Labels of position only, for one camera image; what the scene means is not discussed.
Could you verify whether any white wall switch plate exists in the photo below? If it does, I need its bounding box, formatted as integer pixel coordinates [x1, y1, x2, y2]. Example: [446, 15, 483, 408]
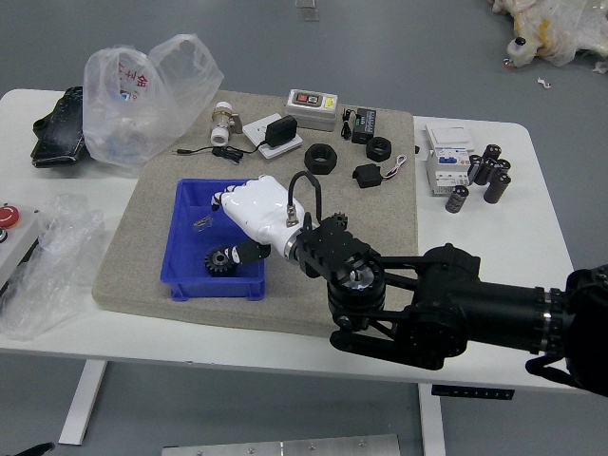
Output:
[425, 123, 471, 148]

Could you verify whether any black module with green label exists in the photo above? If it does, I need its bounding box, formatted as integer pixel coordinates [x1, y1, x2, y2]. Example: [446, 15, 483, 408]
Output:
[339, 107, 379, 143]

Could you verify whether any clear plastic bag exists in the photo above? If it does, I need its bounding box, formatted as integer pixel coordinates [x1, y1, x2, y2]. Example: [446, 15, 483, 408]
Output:
[0, 193, 106, 341]

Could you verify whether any black table control panel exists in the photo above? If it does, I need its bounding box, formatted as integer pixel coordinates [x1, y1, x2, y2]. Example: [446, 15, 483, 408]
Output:
[430, 386, 517, 401]

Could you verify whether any black module with thin wires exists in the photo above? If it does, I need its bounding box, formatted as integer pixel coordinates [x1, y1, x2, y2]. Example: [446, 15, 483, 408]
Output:
[351, 154, 409, 190]

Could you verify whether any white circuit breaker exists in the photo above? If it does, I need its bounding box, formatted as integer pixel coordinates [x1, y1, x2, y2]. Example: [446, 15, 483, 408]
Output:
[424, 142, 472, 198]

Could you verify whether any white pipe valve with brass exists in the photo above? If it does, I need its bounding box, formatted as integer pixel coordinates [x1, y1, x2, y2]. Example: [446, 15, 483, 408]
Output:
[210, 101, 241, 146]

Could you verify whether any black adapter cable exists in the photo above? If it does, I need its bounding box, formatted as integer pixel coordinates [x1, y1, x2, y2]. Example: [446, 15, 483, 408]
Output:
[172, 142, 267, 165]

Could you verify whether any big black hex nut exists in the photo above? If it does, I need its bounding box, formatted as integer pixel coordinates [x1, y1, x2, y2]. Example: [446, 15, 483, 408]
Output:
[303, 143, 339, 176]

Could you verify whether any blue plastic box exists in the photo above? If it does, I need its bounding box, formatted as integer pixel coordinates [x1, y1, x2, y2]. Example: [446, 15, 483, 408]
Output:
[160, 178, 270, 303]

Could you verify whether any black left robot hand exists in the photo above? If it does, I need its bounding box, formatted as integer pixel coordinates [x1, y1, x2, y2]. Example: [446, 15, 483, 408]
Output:
[0, 442, 56, 456]

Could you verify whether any big black gear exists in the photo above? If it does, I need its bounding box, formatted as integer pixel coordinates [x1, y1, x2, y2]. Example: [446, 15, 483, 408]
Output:
[203, 247, 238, 279]

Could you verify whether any white plastic bag red print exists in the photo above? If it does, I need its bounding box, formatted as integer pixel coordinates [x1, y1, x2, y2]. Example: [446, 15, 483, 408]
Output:
[83, 32, 225, 178]

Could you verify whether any grey-brown mat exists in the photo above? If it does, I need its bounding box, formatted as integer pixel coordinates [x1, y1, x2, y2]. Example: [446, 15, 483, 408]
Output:
[89, 89, 422, 348]

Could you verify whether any white table leg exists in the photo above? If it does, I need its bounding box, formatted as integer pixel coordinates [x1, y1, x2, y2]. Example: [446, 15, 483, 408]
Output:
[58, 360, 109, 447]
[417, 382, 447, 456]

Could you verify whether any black power adapter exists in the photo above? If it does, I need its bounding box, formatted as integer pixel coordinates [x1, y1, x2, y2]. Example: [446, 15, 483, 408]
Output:
[263, 115, 299, 146]

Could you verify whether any black pouch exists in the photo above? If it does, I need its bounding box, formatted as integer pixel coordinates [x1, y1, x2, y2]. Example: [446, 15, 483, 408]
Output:
[30, 85, 89, 168]

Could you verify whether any grey push-button switch box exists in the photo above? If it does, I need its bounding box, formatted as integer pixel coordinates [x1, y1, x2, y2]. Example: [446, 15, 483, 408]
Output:
[284, 88, 339, 132]

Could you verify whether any grey emergency stop box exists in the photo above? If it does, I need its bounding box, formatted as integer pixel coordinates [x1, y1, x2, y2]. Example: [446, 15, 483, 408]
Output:
[0, 203, 42, 291]

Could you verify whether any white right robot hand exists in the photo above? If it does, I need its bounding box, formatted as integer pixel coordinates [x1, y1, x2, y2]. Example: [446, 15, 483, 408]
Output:
[210, 175, 305, 265]

